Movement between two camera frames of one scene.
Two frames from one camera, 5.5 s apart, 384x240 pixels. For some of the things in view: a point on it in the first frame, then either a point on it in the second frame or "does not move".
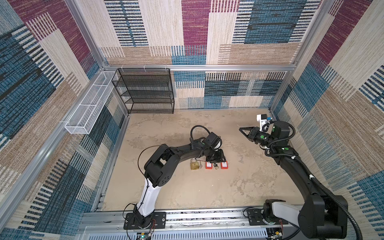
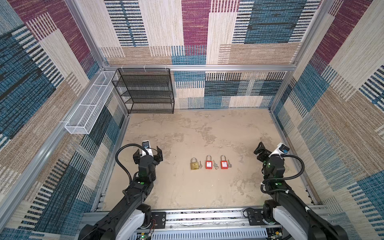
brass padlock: (194, 165) does not move
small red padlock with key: (224, 165) does not move
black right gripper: (252, 133) → (260, 148)
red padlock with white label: (208, 165) does not move
